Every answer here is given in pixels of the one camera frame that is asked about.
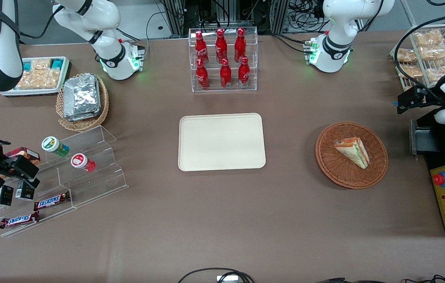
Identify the oval light wicker basket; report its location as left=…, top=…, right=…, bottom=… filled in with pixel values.
left=56, top=73, right=110, bottom=132

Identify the long black looped cable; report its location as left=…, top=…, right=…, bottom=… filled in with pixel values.
left=177, top=267, right=255, bottom=283

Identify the white plastic bin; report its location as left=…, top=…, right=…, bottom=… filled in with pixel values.
left=0, top=56, right=70, bottom=97

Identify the red brown carton box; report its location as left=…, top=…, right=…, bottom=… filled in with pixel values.
left=4, top=147, right=41, bottom=166

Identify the red white lidded jar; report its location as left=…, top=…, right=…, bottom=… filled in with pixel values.
left=70, top=153, right=96, bottom=173

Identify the triangular sandwich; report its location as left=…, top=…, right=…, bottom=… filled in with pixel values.
left=333, top=137, right=370, bottom=170

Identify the tangled black cable bundle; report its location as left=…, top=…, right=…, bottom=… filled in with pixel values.
left=287, top=0, right=330, bottom=33

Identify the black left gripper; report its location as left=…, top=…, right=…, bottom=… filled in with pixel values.
left=397, top=86, right=445, bottom=115

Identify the round brown wicker basket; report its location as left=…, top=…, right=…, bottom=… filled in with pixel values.
left=315, top=121, right=389, bottom=190

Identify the red cola bottle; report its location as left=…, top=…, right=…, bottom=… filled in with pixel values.
left=195, top=31, right=209, bottom=65
left=234, top=28, right=246, bottom=63
left=196, top=58, right=210, bottom=90
left=220, top=58, right=232, bottom=89
left=215, top=28, right=228, bottom=63
left=238, top=56, right=250, bottom=88

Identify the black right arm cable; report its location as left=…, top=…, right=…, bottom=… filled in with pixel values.
left=17, top=5, right=66, bottom=40

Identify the clear cracker snack pack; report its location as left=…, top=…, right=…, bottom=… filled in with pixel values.
left=41, top=69, right=61, bottom=88
left=16, top=70, right=42, bottom=89
left=31, top=59, right=52, bottom=71

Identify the beige rectangular tray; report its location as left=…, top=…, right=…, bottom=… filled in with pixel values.
left=178, top=113, right=267, bottom=172

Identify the clear acrylic stepped stand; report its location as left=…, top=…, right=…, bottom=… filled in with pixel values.
left=0, top=125, right=129, bottom=237

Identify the black machine with yellow panel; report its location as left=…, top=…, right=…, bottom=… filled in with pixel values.
left=409, top=108, right=445, bottom=237

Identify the clear acrylic bottle rack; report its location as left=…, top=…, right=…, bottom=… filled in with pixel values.
left=189, top=27, right=258, bottom=93

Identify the aluminium profile frame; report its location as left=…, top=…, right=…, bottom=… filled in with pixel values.
left=164, top=0, right=187, bottom=39

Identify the bagged fried snack pack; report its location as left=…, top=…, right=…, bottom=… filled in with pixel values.
left=425, top=59, right=445, bottom=84
left=397, top=64, right=423, bottom=79
left=413, top=29, right=445, bottom=48
left=419, top=45, right=445, bottom=61
left=395, top=48, right=417, bottom=63

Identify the silver foil pack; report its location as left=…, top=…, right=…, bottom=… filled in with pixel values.
left=63, top=74, right=101, bottom=117
left=65, top=108, right=102, bottom=122

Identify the green white lidded jar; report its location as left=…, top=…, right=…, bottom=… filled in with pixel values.
left=41, top=136, right=70, bottom=157

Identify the small black box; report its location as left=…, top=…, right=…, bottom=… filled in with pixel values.
left=15, top=180, right=35, bottom=201
left=0, top=185, right=14, bottom=207

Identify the Snickers chocolate bar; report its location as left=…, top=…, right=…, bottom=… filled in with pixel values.
left=34, top=191, right=71, bottom=211
left=0, top=211, right=40, bottom=230

